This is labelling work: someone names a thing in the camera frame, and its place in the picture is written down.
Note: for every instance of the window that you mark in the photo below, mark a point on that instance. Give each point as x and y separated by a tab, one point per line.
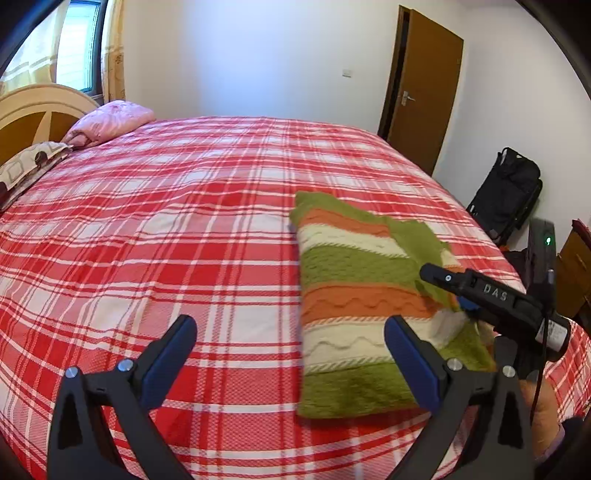
74	41

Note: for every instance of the brown wooden door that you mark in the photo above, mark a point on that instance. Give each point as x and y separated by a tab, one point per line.
425	83

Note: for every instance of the yellow curtain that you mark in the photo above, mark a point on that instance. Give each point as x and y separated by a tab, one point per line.
114	50

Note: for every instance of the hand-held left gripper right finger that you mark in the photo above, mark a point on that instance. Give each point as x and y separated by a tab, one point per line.
413	364

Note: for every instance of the brown patterned pillow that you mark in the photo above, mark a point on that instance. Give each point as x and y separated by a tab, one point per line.
27	164

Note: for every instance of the person's right hand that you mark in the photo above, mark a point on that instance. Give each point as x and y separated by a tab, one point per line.
545	415

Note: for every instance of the red plaid bed sheet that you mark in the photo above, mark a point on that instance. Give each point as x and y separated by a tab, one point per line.
161	230

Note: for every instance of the black backpack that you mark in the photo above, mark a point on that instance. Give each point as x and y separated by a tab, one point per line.
508	194

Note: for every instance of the green striped knit sweater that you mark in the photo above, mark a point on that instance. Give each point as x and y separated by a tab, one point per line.
351	258

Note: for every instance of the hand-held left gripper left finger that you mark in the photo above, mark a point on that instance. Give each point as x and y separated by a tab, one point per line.
166	364

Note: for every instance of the red object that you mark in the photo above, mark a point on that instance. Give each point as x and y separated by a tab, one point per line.
582	229

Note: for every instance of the wooden round headboard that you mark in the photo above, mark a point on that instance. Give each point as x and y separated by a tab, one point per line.
27	108

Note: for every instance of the pink pillow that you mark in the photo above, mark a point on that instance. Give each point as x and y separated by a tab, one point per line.
111	122

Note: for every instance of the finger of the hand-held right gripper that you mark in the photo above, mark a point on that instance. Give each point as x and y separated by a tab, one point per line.
443	278
467	305

